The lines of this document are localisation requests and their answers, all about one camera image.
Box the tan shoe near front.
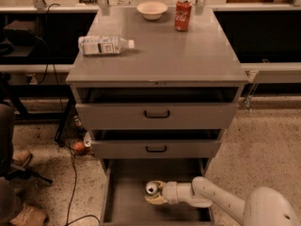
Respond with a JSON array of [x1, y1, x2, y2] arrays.
[[10, 203, 48, 226]]

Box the person's trouser leg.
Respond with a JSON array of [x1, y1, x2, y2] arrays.
[[0, 105, 22, 223]]

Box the green soda can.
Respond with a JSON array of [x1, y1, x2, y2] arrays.
[[144, 181, 160, 202]]

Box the black floor cable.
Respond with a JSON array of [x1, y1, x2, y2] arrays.
[[64, 141, 102, 226]]

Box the grey drawer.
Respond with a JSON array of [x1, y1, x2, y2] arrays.
[[76, 87, 237, 130], [91, 129, 221, 159], [101, 158, 214, 226]]

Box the grey bottom drawer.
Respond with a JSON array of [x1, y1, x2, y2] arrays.
[[101, 158, 214, 226]]

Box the grey drawer cabinet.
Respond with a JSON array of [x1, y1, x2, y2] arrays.
[[65, 5, 250, 226]]

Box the grey top drawer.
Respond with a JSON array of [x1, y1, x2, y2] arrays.
[[76, 87, 237, 130]]

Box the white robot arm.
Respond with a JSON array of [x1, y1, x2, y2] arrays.
[[145, 177, 301, 226]]

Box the red Coca-Cola can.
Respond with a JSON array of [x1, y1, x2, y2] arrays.
[[174, 0, 192, 31]]

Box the tan shoe further back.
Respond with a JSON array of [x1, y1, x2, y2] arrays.
[[12, 151, 32, 167]]

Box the grey middle drawer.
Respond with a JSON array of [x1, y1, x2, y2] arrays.
[[91, 129, 221, 159]]

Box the white ceramic bowl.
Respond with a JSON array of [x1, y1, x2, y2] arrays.
[[136, 1, 167, 21]]

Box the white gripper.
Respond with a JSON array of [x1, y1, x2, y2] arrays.
[[145, 181, 179, 205]]

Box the orange ball on floor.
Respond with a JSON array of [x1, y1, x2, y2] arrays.
[[72, 141, 86, 154]]

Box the clear plastic water bottle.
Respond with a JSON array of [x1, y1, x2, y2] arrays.
[[78, 35, 135, 56]]

